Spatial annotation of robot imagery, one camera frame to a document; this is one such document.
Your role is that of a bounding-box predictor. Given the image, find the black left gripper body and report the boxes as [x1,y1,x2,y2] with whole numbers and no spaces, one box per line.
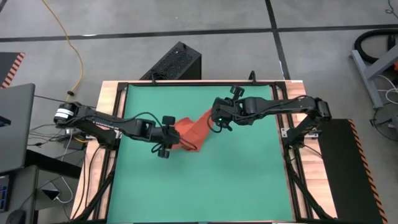
[154,115,182,159]

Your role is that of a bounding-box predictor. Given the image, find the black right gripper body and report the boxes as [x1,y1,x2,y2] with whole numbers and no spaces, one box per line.
[216,86,248,131]

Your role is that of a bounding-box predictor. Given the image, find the orange towel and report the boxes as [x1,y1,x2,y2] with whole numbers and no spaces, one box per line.
[170,107,216,152]

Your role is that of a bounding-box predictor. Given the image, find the black computer tower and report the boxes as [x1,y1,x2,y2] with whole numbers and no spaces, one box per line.
[139,41,202,81]

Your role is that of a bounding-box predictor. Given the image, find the green table mat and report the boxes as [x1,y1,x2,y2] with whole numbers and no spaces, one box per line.
[107,83,295,223]

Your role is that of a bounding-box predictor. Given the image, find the white phone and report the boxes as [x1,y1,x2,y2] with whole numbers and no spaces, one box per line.
[41,188,62,202]

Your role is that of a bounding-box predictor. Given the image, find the large black orange-striped floor mat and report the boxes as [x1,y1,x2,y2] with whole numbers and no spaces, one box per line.
[312,118,389,224]

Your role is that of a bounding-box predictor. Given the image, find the grey metal stand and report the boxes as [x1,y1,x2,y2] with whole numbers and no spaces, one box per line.
[350,43,398,110]

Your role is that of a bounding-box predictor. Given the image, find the grey desk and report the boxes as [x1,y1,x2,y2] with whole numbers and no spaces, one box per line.
[0,164,40,224]

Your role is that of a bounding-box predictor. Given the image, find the grey laptop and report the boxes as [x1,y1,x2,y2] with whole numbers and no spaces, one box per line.
[0,83,36,174]

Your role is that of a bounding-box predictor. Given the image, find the black computer mouse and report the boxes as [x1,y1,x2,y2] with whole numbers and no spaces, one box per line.
[6,208,27,224]

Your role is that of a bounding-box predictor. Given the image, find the keypad device with blue keys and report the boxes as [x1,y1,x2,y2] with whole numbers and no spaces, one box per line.
[0,174,13,214]

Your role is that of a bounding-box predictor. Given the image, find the small black orange-striped floor mat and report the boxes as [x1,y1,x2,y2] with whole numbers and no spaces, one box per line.
[0,52,25,90]

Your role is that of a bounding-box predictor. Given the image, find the black metal table frame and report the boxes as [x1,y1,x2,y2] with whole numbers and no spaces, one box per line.
[73,79,338,224]

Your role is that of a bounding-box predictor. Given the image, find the black cable with plug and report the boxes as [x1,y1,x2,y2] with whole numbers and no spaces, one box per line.
[34,90,75,105]

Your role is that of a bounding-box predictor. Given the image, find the yellow cable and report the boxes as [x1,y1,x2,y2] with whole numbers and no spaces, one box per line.
[41,0,85,105]

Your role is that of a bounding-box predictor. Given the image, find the black hose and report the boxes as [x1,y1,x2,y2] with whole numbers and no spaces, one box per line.
[354,29,398,65]

